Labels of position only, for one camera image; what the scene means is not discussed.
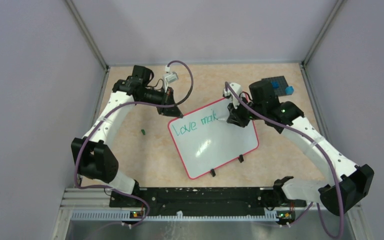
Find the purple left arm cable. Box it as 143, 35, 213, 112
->
74, 60, 195, 229

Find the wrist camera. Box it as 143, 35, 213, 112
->
162, 71, 179, 89
222, 82, 243, 109

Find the pink framed whiteboard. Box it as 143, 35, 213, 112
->
167, 98, 260, 180

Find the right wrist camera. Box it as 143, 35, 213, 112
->
222, 82, 243, 109

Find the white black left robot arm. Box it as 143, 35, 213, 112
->
71, 65, 183, 207

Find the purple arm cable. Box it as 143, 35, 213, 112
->
225, 81, 345, 239
74, 60, 195, 229

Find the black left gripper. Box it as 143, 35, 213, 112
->
139, 85, 183, 118

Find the grey lego baseplate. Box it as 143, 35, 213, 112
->
262, 76, 290, 97

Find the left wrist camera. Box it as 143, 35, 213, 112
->
162, 71, 179, 89

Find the black whiteboard clip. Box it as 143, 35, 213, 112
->
238, 154, 244, 163
210, 169, 216, 178

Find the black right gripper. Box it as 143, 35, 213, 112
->
227, 94, 265, 128

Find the dark blue lego brick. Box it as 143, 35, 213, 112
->
271, 81, 280, 89

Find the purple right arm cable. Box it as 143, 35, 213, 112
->
225, 81, 345, 239

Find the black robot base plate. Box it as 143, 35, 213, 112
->
109, 187, 307, 217

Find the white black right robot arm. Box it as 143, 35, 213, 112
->
223, 79, 375, 216

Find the white toothed cable duct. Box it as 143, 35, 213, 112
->
70, 210, 279, 222

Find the light blue lego brick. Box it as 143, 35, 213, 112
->
284, 86, 295, 96

